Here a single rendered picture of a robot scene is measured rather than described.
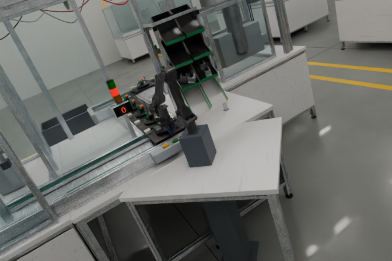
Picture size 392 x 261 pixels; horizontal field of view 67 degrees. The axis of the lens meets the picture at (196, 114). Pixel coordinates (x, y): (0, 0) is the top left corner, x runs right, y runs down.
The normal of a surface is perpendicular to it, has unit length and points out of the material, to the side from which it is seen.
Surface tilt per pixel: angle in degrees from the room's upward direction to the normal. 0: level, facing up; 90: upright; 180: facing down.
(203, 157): 90
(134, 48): 90
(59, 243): 90
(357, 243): 0
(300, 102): 90
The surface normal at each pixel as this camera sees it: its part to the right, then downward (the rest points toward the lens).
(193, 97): 0.00, -0.40
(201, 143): -0.27, 0.47
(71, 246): 0.45, 0.22
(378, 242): -0.31, -0.87
